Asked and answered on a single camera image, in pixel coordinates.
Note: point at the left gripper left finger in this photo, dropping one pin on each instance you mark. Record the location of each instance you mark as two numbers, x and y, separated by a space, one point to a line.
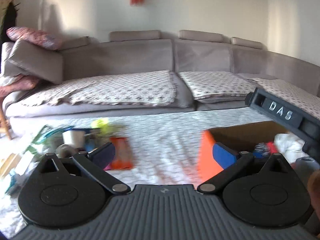
93 166

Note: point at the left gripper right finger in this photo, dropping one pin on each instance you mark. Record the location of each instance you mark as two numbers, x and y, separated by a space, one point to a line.
220 165

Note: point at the person's right hand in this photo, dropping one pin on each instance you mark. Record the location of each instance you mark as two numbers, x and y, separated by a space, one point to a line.
313 187

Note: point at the dark blue shaver device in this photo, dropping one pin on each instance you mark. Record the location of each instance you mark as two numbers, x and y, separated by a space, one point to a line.
90 144

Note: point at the orange snack packet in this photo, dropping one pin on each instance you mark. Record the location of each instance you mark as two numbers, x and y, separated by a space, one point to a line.
123 159

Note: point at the cardboard box orange flaps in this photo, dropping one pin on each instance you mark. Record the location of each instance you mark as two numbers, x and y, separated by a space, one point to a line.
243 137

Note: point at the patterned chaise cover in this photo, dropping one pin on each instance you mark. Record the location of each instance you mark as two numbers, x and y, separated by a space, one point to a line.
291 94

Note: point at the white cylindrical container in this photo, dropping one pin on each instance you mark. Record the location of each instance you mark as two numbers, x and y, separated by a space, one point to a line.
73 140

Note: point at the yellow green plastic funnel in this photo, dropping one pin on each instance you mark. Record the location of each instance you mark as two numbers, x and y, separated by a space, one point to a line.
101 124

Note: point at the green packaging card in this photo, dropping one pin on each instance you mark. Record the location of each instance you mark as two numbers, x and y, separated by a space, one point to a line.
48 138

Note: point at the patterned sofa cover right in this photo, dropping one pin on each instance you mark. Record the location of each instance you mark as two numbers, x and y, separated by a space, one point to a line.
212 87

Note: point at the patterned sofa cover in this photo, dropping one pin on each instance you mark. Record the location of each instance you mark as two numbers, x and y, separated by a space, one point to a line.
146 89
212 87

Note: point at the teal tissue pack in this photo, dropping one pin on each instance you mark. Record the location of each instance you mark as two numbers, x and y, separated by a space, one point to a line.
17 178

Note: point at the wooden organizer box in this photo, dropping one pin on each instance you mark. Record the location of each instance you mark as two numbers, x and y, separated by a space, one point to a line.
8 164

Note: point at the patterned sofa cover left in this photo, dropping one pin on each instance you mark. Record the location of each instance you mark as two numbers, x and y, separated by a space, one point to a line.
146 89

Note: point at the grey sectional sofa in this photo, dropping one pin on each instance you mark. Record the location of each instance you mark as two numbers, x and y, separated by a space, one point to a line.
130 52

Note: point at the wooden stool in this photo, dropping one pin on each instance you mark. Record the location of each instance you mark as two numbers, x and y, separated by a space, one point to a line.
5 125

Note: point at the pink floral pillow bottom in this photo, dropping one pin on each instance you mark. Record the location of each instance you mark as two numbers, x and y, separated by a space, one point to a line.
23 84

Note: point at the pink floral pillow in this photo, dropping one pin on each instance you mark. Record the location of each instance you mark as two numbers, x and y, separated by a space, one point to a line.
23 84
36 37

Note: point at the grey back cushion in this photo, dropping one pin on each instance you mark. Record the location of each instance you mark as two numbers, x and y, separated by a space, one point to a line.
37 61

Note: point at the pink floral pillow top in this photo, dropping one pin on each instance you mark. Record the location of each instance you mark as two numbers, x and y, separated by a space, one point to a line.
36 37

